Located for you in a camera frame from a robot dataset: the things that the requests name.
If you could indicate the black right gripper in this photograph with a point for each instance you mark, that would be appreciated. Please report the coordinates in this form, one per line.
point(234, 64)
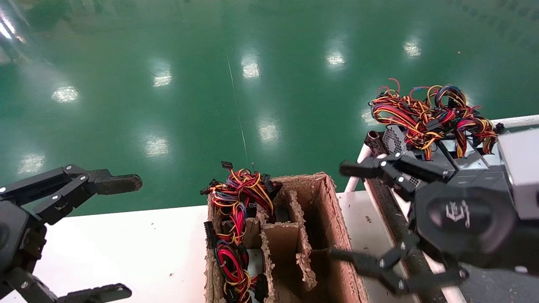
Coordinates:
point(463, 219)

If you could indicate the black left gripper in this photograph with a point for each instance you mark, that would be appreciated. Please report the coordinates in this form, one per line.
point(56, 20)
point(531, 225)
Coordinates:
point(17, 240)

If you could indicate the brown cardboard divider box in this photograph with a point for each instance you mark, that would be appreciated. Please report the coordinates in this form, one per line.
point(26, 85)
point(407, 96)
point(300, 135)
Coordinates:
point(328, 227)

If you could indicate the black pipe joint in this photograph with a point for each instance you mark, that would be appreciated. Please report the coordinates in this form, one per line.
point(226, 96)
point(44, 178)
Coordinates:
point(374, 141)

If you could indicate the dark conveyor belt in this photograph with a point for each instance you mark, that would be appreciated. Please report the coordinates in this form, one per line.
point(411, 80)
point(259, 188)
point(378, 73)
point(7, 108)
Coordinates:
point(497, 292)

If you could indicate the white frame leg pipe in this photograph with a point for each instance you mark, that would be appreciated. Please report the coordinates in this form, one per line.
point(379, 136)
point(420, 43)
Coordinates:
point(365, 152)

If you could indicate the long white frame pipe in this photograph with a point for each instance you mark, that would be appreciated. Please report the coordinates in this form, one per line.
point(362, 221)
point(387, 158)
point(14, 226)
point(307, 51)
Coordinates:
point(451, 296)

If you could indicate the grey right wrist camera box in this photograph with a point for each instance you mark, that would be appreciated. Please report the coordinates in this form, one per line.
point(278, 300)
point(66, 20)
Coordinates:
point(524, 168)

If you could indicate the white horizontal rail pipe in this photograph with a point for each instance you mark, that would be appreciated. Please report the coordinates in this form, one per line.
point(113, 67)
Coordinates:
point(522, 120)

